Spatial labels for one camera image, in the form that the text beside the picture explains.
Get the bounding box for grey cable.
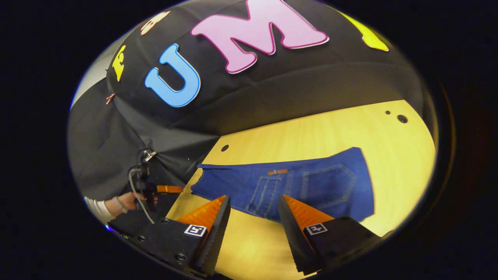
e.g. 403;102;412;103
128;167;155;224

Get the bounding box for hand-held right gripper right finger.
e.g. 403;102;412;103
278;194;382;275

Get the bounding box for blue denim jeans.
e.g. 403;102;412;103
190;147;375;223

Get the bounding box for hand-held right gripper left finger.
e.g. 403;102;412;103
130;195;231;276

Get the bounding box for black backdrop cloth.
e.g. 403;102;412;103
67;0;428;203

